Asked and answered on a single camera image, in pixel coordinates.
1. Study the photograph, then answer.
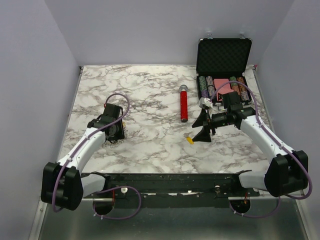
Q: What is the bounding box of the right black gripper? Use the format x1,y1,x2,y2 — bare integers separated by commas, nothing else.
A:
192,107,231,143

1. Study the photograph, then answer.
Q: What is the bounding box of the yellow capped key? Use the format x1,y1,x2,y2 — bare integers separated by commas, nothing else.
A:
183,133,194,145

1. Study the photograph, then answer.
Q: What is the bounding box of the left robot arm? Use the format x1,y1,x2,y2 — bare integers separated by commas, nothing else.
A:
41,103,126,212

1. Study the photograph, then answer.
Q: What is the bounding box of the red glitter microphone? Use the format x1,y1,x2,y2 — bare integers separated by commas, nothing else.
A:
179,84,188,123

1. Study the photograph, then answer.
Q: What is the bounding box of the pink playing cards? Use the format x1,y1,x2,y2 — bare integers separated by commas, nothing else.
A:
213,78,233,102

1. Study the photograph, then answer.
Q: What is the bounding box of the black poker chip case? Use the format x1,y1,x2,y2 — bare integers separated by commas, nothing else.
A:
196,38,252,99

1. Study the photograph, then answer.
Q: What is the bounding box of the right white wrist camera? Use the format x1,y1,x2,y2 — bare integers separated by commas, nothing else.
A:
198,97,214,112

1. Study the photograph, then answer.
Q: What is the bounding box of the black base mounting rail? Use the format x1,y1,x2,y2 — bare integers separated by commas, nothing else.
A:
91,173,260,209

